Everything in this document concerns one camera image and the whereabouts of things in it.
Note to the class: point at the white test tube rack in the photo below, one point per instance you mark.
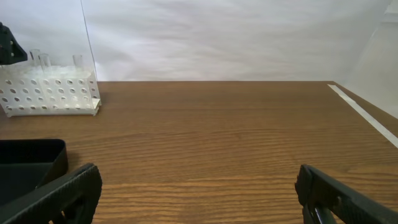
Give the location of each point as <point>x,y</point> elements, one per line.
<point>46,93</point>

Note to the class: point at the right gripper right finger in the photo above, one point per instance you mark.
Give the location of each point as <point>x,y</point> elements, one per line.
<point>329,199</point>

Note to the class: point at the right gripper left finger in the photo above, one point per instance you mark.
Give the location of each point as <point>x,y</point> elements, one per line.
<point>62,196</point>

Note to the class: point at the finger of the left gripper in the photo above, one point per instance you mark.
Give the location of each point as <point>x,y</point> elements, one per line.
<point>7,49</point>

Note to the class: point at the black tray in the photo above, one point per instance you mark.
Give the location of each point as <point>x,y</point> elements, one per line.
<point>18,168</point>

